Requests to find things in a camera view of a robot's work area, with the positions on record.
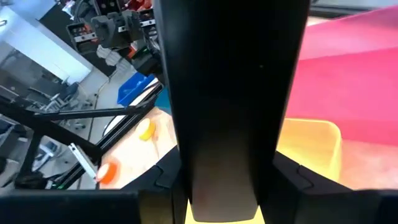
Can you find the silver aluminium extrusion piece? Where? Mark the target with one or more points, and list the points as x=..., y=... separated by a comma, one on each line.
x=82, y=160

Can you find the black stapler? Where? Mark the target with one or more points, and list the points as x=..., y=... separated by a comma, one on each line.
x=230, y=77

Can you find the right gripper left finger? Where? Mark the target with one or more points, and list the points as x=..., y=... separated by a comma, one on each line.
x=93, y=208

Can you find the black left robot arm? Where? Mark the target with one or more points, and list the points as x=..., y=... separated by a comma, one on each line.
x=146, y=63

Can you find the black aluminium table frame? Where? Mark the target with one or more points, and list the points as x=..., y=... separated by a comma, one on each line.
x=93, y=112

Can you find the blue storage bin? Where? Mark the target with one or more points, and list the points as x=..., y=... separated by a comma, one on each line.
x=133, y=88

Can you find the yellow tape roll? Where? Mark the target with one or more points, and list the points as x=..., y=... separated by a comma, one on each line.
x=146, y=130

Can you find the yellow translucent plastic bin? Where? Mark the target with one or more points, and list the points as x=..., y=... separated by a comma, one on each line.
x=311, y=146

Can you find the white workbench top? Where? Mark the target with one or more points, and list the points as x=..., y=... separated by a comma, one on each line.
x=46, y=46

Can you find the orange tape roll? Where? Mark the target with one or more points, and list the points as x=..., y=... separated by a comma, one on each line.
x=107, y=173

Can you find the blue plastic bin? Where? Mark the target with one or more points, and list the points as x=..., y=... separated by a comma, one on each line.
x=163, y=101

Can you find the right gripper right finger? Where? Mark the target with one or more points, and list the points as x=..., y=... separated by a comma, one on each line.
x=326, y=208

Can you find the pink plastic bin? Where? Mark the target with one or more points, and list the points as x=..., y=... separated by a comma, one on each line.
x=342, y=77

